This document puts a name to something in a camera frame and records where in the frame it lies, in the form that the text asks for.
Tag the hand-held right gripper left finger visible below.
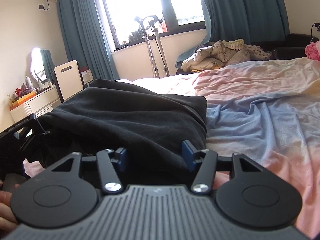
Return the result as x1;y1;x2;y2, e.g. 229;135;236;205
52;147;129;193

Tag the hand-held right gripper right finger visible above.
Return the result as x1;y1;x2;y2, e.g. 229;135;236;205
182;140;262;194

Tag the black fleece garment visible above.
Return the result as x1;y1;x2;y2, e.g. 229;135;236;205
25;79;208;178

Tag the person's left hand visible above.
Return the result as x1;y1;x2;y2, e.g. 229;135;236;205
0;184;20;227

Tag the white dresser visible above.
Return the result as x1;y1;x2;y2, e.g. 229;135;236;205
9;85;62;124

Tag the orange box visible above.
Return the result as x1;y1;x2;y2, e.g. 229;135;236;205
10;91;37;105

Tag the purple flower bunch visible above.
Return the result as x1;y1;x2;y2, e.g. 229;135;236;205
15;85;29;97

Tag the pastel bed duvet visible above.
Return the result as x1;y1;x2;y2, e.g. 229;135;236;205
24;57;320;238

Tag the white backed chair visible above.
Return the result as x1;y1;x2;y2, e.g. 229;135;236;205
52;60;92;103

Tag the wavy vanity mirror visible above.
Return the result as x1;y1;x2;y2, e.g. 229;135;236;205
30;47;56;82

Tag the beige quilted jacket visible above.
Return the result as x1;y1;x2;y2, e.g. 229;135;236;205
181;41;250;72

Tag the cream knitted cloth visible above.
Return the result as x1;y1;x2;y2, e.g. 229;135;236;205
224;39;244;50

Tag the patterned beige cloth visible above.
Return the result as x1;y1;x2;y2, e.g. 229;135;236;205
240;44;272;60

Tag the blue curtain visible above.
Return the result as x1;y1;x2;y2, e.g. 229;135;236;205
54;0;120;82
175;0;290;67

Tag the black sofa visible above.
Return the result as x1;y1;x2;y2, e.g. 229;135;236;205
175;33;320;75

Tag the dark framed window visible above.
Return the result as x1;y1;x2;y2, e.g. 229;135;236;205
96;0;207;53

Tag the pink fleece robe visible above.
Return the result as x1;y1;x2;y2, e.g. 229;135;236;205
305;42;320;62

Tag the black wall plug with cable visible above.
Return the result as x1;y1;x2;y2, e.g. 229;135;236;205
37;0;50;12

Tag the wall socket with charger cable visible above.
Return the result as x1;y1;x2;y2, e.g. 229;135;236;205
310;22;320;42

